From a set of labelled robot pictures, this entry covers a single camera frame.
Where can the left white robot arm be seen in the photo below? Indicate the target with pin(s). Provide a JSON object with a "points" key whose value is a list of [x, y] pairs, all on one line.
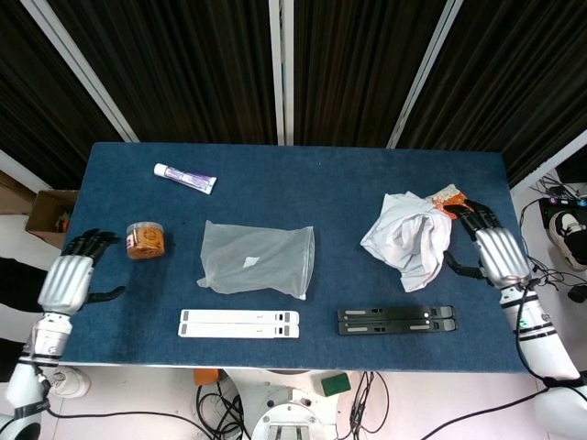
{"points": [[48, 337]]}

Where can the white folding laptop stand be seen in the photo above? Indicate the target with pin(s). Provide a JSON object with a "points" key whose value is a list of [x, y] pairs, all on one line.
{"points": [[229, 324]]}

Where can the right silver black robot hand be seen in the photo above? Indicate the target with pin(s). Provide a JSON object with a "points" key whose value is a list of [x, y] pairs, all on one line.
{"points": [[502, 256]]}

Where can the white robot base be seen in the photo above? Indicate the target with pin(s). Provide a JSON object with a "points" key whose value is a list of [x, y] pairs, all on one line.
{"points": [[284, 408]]}

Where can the orange box under table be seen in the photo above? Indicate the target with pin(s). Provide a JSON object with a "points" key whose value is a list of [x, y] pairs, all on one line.
{"points": [[205, 377]]}

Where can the white garment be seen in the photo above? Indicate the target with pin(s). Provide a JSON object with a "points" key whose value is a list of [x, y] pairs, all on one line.
{"points": [[403, 243]]}

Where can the white purple toothpaste tube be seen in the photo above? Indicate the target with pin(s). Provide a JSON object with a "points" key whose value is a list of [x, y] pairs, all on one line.
{"points": [[185, 178]]}

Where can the clear jar of orange snacks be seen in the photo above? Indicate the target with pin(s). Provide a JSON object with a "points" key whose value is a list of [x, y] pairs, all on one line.
{"points": [[147, 240]]}

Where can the brown cardboard box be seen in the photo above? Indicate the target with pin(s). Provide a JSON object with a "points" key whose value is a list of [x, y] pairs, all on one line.
{"points": [[43, 211]]}

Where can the translucent white zip bag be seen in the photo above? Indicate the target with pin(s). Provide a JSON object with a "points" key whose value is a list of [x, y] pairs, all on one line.
{"points": [[238, 275]]}

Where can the white black sneaker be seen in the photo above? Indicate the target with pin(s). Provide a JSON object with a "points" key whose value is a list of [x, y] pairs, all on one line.
{"points": [[566, 229]]}

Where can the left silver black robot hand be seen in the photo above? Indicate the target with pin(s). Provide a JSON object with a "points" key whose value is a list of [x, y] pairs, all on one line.
{"points": [[64, 284]]}

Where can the orange white snack packet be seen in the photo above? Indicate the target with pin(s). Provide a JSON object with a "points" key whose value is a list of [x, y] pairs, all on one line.
{"points": [[447, 197]]}

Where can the green block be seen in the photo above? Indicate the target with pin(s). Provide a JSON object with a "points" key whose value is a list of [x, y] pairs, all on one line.
{"points": [[335, 384]]}

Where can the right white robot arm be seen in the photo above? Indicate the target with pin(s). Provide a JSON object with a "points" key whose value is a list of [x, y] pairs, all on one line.
{"points": [[541, 334]]}

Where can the black pleated curtain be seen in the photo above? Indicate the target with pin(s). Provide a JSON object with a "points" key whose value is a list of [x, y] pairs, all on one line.
{"points": [[192, 69]]}

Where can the black electronic device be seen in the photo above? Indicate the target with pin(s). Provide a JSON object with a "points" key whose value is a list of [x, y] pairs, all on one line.
{"points": [[557, 204]]}

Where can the black folding laptop stand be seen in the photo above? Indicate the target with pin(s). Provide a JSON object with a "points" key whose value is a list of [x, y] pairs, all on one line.
{"points": [[394, 320]]}

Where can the white round caster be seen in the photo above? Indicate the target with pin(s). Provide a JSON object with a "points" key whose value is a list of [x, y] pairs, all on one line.
{"points": [[73, 384]]}

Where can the blue table cover cloth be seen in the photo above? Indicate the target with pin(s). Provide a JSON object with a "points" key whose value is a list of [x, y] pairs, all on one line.
{"points": [[293, 183]]}

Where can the white frame post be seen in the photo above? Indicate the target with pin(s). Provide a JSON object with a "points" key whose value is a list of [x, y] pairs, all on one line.
{"points": [[281, 69], [550, 162], [18, 167], [424, 78], [87, 73]]}

